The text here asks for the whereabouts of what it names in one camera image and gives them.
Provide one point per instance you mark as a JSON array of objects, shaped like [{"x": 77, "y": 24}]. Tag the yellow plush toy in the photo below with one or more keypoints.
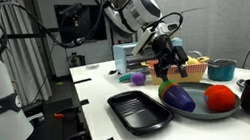
[{"x": 192, "y": 60}]

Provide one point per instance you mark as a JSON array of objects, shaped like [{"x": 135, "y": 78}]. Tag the grey round plate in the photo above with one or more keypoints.
[{"x": 201, "y": 106}]

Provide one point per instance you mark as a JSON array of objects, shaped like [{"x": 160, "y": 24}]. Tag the purple plastic cup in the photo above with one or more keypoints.
[{"x": 180, "y": 100}]

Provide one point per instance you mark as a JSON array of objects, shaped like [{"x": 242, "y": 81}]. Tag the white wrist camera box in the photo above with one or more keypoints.
[{"x": 143, "y": 41}]

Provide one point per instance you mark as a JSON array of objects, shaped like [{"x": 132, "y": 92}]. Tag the red plush ball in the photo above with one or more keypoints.
[{"x": 220, "y": 98}]

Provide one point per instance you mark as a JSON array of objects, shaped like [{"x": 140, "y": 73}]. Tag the light blue toy toaster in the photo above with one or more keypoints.
[{"x": 123, "y": 58}]

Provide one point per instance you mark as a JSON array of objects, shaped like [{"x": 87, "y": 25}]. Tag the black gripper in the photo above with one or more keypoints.
[{"x": 165, "y": 50}]

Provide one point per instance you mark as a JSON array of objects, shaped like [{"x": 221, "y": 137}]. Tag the red checkered basket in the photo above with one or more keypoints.
[{"x": 195, "y": 69}]

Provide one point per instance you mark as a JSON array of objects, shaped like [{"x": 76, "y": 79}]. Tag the black tape strip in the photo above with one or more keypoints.
[{"x": 82, "y": 80}]

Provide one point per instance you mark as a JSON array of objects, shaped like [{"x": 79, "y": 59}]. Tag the teal toy plate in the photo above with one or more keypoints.
[{"x": 125, "y": 78}]

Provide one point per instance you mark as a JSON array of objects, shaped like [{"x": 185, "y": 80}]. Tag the yellow lemon slice toy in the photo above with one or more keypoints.
[{"x": 144, "y": 64}]

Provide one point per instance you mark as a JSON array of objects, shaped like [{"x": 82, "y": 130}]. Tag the green plastic cup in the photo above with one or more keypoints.
[{"x": 163, "y": 85}]

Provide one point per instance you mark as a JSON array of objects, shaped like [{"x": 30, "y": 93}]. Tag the purple plush ball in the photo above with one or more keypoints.
[{"x": 138, "y": 78}]

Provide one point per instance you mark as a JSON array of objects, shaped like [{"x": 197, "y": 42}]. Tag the orange plastic cup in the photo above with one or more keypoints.
[{"x": 166, "y": 89}]

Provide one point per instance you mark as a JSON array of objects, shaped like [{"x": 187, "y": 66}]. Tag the grey pleated curtain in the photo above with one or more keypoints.
[{"x": 23, "y": 49}]

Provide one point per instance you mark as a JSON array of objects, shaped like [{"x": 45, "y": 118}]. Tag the black wall monitor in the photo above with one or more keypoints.
[{"x": 91, "y": 24}]

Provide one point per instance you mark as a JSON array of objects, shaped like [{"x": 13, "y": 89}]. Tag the black ribbed tray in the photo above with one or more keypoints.
[{"x": 138, "y": 111}]

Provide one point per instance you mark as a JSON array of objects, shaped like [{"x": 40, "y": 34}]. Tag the small black table object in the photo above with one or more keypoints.
[{"x": 113, "y": 72}]

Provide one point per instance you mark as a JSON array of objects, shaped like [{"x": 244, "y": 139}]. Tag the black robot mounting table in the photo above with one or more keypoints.
[{"x": 57, "y": 131}]

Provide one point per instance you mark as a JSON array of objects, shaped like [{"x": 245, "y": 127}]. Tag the teal toy pot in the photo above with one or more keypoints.
[{"x": 221, "y": 71}]

